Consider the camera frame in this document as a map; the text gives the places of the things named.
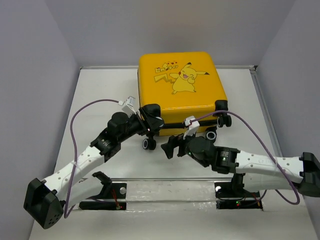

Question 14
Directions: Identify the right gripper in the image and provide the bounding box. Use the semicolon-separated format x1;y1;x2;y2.
161;127;209;167

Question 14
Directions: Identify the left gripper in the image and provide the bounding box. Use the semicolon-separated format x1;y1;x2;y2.
117;107;165;143

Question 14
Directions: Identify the yellow hard-shell suitcase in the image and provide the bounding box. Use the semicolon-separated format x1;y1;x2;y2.
137;51;232;141

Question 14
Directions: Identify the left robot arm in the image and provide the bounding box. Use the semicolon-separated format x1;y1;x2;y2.
23;103;164;229

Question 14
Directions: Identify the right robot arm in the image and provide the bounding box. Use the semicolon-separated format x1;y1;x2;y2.
161;134;320;198

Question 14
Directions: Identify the silver front rail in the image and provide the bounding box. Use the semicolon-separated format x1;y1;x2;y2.
111;176;232;182

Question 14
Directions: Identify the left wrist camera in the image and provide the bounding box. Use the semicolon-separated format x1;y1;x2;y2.
118;96;136;117

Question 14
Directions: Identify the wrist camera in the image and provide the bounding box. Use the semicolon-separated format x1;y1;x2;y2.
183;116;200;140
118;96;136;117

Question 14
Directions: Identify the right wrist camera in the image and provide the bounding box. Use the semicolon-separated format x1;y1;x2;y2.
183;116;200;140

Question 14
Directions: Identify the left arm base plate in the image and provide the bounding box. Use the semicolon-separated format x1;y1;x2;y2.
78;182;127;211

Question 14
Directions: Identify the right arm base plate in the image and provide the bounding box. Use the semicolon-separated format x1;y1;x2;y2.
214;182;263;210

